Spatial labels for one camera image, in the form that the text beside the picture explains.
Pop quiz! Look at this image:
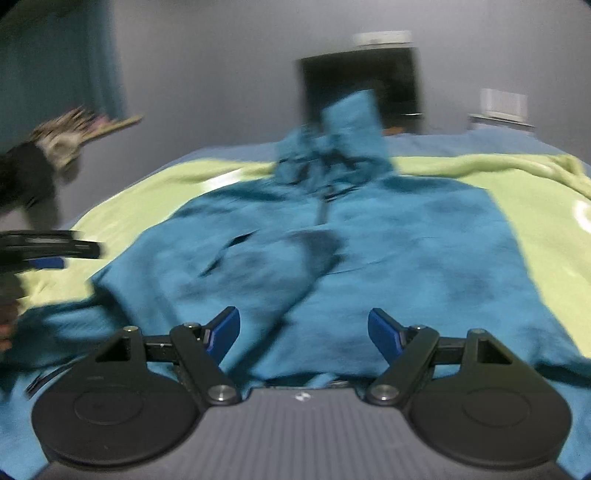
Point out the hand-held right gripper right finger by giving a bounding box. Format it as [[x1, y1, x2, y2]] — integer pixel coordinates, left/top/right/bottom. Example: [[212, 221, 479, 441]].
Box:
[[367, 308, 514, 407]]

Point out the white wall fixture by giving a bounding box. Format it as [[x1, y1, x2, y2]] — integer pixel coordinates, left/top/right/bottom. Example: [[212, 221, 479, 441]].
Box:
[[353, 31, 413, 48]]

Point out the white router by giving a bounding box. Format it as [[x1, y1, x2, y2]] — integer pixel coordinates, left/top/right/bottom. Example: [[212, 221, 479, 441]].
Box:
[[479, 88, 528, 121]]

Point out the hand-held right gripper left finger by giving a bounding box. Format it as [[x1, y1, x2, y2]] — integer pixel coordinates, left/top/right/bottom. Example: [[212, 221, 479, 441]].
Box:
[[95, 306, 242, 407]]

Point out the person's left hand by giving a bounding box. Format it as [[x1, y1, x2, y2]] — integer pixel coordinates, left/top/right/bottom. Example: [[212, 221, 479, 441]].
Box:
[[0, 295, 20, 354]]

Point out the light green blanket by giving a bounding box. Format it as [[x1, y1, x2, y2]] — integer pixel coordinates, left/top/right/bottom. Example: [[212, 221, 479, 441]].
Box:
[[16, 152, 591, 365]]

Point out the teal jacket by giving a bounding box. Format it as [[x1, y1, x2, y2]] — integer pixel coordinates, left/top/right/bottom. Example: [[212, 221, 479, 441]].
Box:
[[0, 88, 591, 480]]

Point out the grey wall shelf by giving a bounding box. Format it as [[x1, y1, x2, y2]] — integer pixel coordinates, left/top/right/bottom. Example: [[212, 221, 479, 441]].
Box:
[[466, 113, 536, 134]]

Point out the black monitor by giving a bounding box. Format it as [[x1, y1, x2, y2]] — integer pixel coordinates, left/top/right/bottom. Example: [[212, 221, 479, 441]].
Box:
[[298, 46, 424, 136]]

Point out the teal curtain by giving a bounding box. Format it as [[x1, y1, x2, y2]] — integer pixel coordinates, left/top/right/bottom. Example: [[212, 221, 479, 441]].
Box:
[[0, 0, 128, 145]]

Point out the blue bedsheet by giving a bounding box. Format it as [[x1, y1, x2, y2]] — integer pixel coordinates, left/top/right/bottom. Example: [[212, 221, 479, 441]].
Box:
[[60, 128, 591, 232]]

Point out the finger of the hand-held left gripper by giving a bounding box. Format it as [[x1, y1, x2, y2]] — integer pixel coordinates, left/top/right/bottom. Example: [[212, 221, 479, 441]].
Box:
[[0, 230, 101, 271]]

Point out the patterned cloth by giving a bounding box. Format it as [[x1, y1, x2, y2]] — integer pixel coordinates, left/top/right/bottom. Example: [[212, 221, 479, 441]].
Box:
[[28, 107, 142, 174]]

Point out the dark cloth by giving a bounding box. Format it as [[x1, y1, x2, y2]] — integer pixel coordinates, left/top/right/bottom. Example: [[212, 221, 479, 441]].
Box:
[[0, 143, 62, 228]]

